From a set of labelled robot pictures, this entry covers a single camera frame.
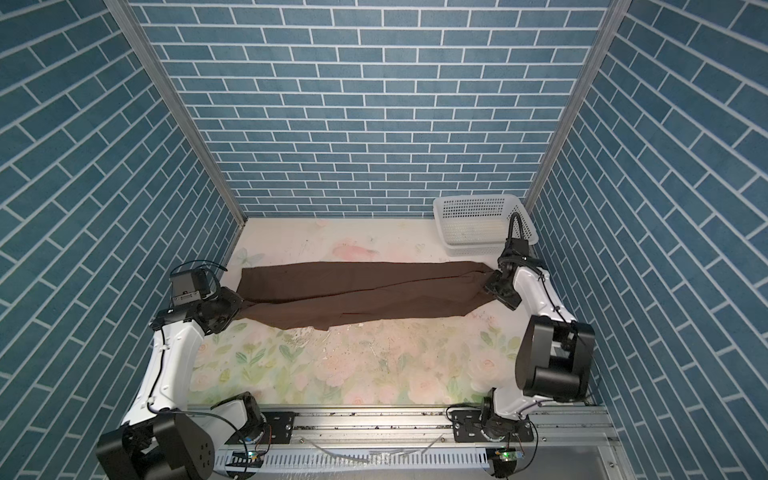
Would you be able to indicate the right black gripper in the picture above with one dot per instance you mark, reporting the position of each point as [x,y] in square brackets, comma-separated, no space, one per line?
[511,303]

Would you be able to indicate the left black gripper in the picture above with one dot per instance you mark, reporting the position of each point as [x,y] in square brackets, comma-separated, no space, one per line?
[234,304]

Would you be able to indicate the white plastic laundry basket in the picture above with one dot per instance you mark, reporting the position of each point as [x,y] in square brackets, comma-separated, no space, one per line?
[479,224]

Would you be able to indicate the brown trousers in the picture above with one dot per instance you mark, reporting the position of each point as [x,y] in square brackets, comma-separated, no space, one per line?
[322,295]

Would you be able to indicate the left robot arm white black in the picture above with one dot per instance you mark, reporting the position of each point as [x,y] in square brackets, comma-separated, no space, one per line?
[159,437]

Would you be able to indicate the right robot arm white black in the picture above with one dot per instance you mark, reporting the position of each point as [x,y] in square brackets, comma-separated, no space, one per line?
[554,359]

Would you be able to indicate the white perforated vent strip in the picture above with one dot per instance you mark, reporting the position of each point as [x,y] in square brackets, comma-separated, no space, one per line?
[316,461]

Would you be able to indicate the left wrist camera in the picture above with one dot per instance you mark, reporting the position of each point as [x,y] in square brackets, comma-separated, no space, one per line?
[189,286]

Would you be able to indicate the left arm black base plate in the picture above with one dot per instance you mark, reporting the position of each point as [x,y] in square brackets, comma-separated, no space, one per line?
[275,428]

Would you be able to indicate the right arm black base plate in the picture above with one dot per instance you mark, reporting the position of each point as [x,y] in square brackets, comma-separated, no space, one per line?
[470,426]

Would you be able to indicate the aluminium mounting rail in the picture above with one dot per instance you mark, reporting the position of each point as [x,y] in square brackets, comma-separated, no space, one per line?
[401,427]

